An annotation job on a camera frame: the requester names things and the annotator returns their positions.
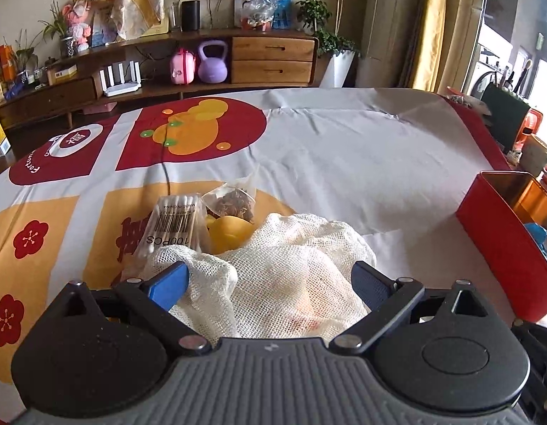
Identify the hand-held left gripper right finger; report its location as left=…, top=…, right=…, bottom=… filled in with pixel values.
left=329, top=260, right=493, bottom=355

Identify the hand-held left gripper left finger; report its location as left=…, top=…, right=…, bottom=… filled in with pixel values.
left=47, top=262, right=212, bottom=355

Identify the cotton swab bag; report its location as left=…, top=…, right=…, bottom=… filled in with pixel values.
left=118, top=192, right=212, bottom=284

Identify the yellow plastic object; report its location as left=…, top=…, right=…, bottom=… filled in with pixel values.
left=208, top=215, right=261, bottom=255

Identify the white mesh cloth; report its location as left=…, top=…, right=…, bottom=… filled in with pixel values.
left=143, top=212, right=378, bottom=341

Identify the clear tea bag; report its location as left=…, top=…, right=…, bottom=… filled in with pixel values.
left=201, top=164, right=262, bottom=224

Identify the red storage box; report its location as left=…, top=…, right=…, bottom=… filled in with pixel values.
left=456, top=170, right=547, bottom=324

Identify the blue crumpled item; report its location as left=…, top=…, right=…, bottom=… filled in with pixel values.
left=523, top=223, right=547, bottom=267

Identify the printed red yellow tablecloth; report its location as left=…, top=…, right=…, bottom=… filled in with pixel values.
left=0, top=86, right=522, bottom=412

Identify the white router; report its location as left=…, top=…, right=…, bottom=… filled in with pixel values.
left=98, top=61, right=143, bottom=97

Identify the dark green chair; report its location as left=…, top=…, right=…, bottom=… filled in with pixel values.
left=481, top=82, right=531, bottom=153

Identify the pink toy case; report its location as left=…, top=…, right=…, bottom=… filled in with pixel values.
left=169, top=48, right=198, bottom=86

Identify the white planter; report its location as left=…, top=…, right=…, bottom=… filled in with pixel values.
left=320, top=50, right=358, bottom=89

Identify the purple kettlebell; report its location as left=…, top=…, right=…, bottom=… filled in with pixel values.
left=197, top=41, right=232, bottom=84

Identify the yellow box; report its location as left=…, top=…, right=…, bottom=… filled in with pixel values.
left=47, top=64, right=78, bottom=86

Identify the washing machine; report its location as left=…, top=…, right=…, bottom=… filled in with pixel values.
left=472, top=53, right=513, bottom=98

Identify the wooden media cabinet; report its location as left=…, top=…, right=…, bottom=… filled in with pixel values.
left=0, top=31, right=320, bottom=132

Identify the beige curtain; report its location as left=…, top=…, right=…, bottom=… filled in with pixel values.
left=357, top=0, right=427, bottom=89

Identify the yellow curtain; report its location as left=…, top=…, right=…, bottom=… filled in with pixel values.
left=408, top=0, right=452, bottom=94

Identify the black speaker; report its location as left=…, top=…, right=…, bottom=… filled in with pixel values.
left=181, top=0, right=201, bottom=33

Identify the thin leafy plant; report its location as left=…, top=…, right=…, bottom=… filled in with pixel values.
left=12, top=29, right=40, bottom=76

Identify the orange box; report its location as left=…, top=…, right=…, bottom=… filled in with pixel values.
left=0, top=44, right=17, bottom=94

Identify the pink doll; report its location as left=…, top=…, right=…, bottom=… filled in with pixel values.
left=63, top=0, right=98, bottom=51

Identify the tall green plant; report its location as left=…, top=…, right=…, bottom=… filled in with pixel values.
left=286, top=0, right=360, bottom=58

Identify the small potted plant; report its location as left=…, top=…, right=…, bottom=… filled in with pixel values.
left=39, top=0, right=77, bottom=58

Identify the blue package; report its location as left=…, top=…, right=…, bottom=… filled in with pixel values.
left=273, top=0, right=294, bottom=30

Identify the clear plastic bag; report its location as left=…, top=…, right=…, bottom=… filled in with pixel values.
left=240, top=0, right=278, bottom=32

